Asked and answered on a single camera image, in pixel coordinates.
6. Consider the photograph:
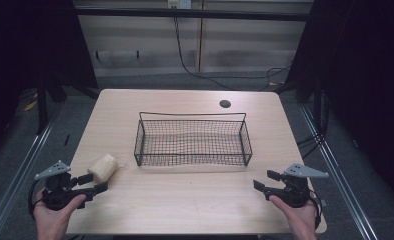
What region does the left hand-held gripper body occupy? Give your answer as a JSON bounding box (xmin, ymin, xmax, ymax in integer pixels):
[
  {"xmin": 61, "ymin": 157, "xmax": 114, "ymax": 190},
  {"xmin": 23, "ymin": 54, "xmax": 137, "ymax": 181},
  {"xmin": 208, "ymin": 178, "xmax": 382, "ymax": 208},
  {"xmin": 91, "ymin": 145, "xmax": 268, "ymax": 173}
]
[{"xmin": 34, "ymin": 160, "xmax": 87, "ymax": 211}]

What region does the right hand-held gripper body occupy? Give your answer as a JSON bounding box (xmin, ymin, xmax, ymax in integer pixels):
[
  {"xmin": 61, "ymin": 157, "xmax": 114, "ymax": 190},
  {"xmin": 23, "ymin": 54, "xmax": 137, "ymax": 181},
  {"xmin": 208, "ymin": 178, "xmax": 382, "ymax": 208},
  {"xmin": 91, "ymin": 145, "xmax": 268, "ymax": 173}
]
[{"xmin": 264, "ymin": 162, "xmax": 330, "ymax": 208}]

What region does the black wire mesh basket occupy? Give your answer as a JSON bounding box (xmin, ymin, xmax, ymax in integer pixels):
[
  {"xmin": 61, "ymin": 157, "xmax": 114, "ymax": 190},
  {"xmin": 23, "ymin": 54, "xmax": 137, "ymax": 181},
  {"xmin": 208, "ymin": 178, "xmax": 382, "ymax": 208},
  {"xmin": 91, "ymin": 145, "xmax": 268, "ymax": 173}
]
[{"xmin": 133, "ymin": 111, "xmax": 254, "ymax": 168}]

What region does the person's left hand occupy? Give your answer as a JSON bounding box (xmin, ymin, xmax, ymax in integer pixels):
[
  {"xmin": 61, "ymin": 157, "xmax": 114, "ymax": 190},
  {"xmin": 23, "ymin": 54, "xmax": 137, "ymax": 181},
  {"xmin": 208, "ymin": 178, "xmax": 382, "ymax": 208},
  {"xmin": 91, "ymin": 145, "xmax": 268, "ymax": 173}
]
[{"xmin": 33, "ymin": 190, "xmax": 88, "ymax": 240}]

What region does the person's right hand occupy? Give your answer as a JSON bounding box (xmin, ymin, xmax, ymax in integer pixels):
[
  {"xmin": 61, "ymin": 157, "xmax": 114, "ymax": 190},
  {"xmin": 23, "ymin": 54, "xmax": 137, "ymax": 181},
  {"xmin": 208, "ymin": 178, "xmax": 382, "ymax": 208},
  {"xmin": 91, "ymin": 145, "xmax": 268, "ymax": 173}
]
[{"xmin": 268, "ymin": 195, "xmax": 320, "ymax": 240}]

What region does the black metal stand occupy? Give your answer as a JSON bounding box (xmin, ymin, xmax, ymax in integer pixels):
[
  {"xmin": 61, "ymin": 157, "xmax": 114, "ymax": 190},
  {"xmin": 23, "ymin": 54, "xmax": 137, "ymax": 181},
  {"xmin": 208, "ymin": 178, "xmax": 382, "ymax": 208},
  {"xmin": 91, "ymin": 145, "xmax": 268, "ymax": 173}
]
[{"xmin": 34, "ymin": 74, "xmax": 50, "ymax": 136}]

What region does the yellow floor tape piece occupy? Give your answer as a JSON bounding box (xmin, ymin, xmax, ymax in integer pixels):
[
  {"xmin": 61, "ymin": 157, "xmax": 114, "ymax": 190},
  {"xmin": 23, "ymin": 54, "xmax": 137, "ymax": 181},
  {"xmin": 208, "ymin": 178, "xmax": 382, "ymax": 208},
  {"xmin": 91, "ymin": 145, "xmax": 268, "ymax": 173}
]
[{"xmin": 23, "ymin": 99, "xmax": 39, "ymax": 112}]

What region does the dark curtain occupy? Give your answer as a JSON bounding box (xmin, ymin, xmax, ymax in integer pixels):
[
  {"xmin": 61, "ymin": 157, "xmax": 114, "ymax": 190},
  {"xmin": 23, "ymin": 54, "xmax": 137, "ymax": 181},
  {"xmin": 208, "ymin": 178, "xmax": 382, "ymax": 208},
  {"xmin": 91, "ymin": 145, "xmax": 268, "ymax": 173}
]
[
  {"xmin": 286, "ymin": 0, "xmax": 394, "ymax": 214},
  {"xmin": 0, "ymin": 0, "xmax": 99, "ymax": 161}
]

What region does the black horizontal metal bar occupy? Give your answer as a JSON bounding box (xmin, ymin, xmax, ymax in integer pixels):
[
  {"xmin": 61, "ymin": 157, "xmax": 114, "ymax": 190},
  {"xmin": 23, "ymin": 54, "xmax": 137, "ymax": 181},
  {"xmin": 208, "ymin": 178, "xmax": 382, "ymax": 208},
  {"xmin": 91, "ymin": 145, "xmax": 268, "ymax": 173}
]
[{"xmin": 72, "ymin": 7, "xmax": 315, "ymax": 23}]

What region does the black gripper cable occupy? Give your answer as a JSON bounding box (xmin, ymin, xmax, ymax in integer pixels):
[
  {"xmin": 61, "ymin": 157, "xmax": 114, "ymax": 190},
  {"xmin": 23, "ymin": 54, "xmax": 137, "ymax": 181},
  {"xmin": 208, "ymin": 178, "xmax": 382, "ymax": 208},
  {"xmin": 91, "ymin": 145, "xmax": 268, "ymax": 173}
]
[
  {"xmin": 27, "ymin": 179, "xmax": 41, "ymax": 222},
  {"xmin": 308, "ymin": 189, "xmax": 324, "ymax": 231}
]

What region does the metal floor rail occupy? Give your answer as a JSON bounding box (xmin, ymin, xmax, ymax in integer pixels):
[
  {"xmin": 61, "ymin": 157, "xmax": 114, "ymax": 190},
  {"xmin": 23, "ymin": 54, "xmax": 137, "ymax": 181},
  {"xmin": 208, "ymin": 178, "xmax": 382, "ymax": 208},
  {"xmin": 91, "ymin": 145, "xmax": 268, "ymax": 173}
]
[
  {"xmin": 299, "ymin": 103, "xmax": 380, "ymax": 240},
  {"xmin": 0, "ymin": 109, "xmax": 63, "ymax": 240}
]

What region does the black wall cable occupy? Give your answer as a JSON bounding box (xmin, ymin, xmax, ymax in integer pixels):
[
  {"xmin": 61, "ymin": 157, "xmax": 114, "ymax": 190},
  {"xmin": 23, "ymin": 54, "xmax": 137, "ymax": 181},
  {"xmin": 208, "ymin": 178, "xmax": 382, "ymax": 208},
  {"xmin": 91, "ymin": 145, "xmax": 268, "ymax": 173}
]
[{"xmin": 172, "ymin": 16, "xmax": 292, "ymax": 92}]

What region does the white wall power outlet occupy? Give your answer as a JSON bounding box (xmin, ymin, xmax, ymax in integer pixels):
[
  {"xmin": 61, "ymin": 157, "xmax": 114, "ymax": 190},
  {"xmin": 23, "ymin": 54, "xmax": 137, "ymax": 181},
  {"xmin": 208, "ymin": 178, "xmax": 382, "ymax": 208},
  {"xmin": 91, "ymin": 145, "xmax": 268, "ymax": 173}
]
[{"xmin": 167, "ymin": 0, "xmax": 193, "ymax": 10}]

